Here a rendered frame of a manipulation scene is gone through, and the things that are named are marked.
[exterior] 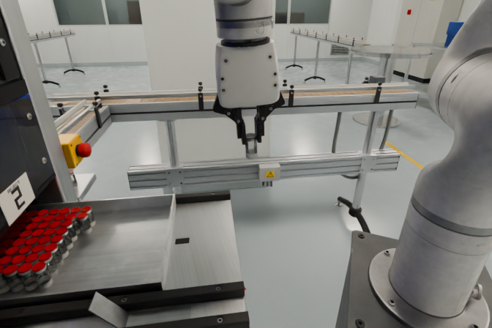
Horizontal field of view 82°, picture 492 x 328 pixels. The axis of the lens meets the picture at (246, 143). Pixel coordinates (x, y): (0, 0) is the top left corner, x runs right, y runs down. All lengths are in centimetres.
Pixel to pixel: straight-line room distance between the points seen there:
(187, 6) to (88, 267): 163
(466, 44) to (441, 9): 641
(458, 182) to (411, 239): 14
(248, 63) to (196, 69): 159
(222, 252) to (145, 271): 15
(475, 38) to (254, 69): 30
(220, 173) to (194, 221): 94
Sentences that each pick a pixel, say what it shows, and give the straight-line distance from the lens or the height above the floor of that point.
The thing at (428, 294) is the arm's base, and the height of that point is 91.
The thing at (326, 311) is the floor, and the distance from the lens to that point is 166.
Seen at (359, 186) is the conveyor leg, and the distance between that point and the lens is 197.
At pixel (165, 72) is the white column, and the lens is 204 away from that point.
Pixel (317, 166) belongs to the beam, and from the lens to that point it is 174.
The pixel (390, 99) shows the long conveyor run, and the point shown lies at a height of 90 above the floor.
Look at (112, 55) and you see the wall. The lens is 894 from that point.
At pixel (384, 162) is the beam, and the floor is 50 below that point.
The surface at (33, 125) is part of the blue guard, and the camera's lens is 73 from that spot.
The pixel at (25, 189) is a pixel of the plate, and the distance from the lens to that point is 69.
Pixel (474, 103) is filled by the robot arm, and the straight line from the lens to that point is 41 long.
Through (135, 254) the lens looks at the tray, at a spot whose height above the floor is 88.
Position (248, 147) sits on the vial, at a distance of 51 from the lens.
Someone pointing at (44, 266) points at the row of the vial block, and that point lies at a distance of 64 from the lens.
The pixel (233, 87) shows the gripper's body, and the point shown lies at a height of 122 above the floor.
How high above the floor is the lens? 133
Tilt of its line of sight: 25 degrees down
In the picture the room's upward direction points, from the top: straight up
